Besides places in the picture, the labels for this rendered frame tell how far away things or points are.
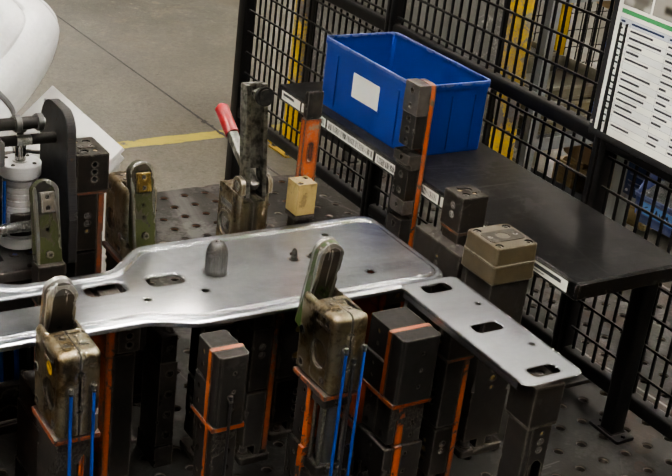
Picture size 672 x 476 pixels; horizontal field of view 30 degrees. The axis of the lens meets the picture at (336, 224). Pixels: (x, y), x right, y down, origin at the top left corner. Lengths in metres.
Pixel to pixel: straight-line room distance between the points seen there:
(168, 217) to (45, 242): 0.89
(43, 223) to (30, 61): 0.66
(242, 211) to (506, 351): 0.49
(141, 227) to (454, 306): 0.47
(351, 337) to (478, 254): 0.31
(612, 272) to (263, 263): 0.51
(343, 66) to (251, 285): 0.70
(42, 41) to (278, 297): 0.88
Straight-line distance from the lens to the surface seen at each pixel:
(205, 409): 1.64
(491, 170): 2.18
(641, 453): 2.10
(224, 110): 1.97
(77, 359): 1.47
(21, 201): 1.83
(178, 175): 4.71
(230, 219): 1.93
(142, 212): 1.85
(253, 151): 1.90
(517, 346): 1.69
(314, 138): 1.95
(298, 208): 1.93
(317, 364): 1.65
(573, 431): 2.11
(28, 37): 2.39
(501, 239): 1.84
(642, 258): 1.95
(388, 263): 1.85
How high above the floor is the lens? 1.79
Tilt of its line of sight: 24 degrees down
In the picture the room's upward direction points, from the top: 7 degrees clockwise
